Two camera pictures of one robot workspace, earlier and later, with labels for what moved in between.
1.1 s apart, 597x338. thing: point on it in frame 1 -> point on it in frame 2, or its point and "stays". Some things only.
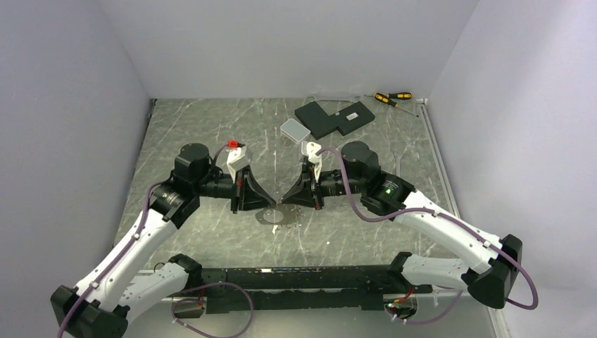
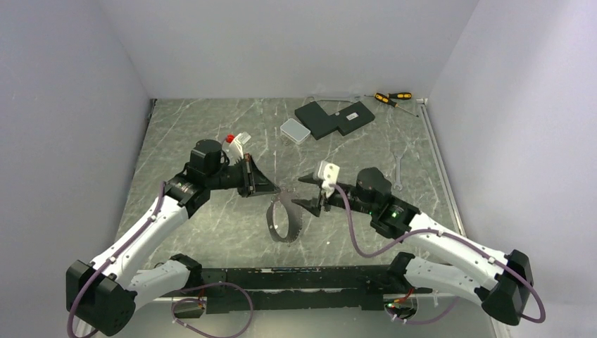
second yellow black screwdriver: [399, 95] stays
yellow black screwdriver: [381, 97] stays
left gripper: [249, 193] -> [255, 182]
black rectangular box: [352, 117] stays
